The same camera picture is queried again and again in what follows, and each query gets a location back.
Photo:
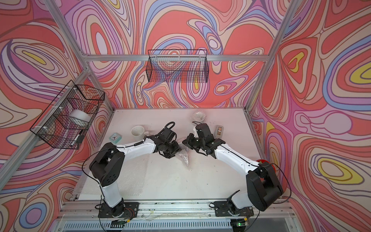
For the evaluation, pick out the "aluminium front rail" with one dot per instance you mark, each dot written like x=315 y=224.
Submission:
x=167 y=209

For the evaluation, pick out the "black wire basket wall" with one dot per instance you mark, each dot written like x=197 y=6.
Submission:
x=177 y=66
x=57 y=130

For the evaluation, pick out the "grey tape dispenser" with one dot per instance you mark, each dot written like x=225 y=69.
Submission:
x=219 y=131

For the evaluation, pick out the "marker in wire basket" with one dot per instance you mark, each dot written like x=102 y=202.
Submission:
x=77 y=140

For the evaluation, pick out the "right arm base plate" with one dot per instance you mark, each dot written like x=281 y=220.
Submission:
x=225 y=209

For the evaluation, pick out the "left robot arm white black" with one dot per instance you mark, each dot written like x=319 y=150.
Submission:
x=106 y=166

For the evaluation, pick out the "red cup of markers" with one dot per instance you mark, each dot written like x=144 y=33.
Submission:
x=265 y=163

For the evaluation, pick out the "white tape roll in basket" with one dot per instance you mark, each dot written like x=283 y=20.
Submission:
x=79 y=117

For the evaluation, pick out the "clear bubble wrap sheet bottom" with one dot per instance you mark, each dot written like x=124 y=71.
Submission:
x=131 y=180

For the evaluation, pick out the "white ceramic mug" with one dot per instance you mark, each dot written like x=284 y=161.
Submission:
x=139 y=133

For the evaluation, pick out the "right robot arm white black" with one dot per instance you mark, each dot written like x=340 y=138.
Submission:
x=263 y=187

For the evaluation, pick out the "clear bubble wrap sheet top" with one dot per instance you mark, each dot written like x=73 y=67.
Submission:
x=199 y=116

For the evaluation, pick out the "small teal alarm clock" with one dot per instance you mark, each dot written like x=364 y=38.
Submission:
x=115 y=138

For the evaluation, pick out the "black wire basket left wall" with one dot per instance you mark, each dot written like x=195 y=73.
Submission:
x=57 y=130

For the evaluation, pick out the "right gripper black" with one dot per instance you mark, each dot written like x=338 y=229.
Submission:
x=188 y=141

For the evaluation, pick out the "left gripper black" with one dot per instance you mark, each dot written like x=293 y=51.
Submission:
x=177 y=149

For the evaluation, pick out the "clear bubble wrap sheet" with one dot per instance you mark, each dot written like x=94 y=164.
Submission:
x=131 y=180
x=183 y=155
x=199 y=116

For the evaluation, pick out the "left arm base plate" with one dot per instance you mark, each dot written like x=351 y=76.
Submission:
x=128 y=210

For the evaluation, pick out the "black wire basket back wall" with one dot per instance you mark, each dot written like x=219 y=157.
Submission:
x=177 y=66

